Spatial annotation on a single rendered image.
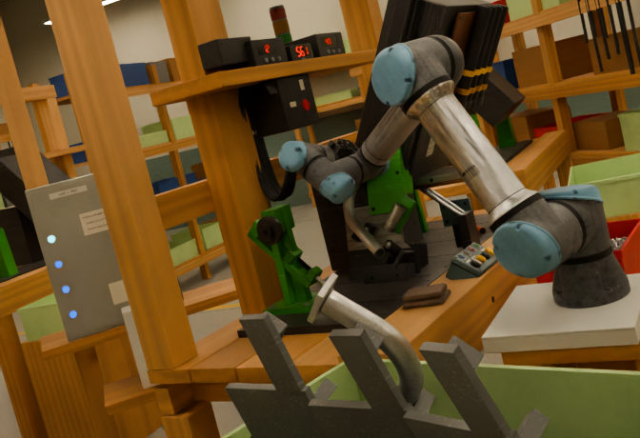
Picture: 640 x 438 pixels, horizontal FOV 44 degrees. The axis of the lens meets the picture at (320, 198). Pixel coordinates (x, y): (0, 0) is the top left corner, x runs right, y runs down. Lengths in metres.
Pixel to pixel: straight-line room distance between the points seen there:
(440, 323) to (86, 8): 1.06
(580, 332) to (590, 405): 0.39
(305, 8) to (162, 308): 10.35
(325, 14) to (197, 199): 9.87
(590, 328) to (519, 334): 0.13
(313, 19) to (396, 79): 10.46
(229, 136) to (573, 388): 1.29
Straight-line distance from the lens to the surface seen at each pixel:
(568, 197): 1.60
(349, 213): 2.20
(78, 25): 1.90
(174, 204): 2.11
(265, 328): 1.02
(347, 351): 0.91
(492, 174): 1.54
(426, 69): 1.59
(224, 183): 2.18
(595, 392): 1.17
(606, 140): 5.16
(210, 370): 1.87
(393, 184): 2.18
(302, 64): 2.33
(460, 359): 0.78
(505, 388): 1.24
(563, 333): 1.56
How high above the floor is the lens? 1.39
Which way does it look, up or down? 6 degrees down
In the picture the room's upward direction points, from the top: 14 degrees counter-clockwise
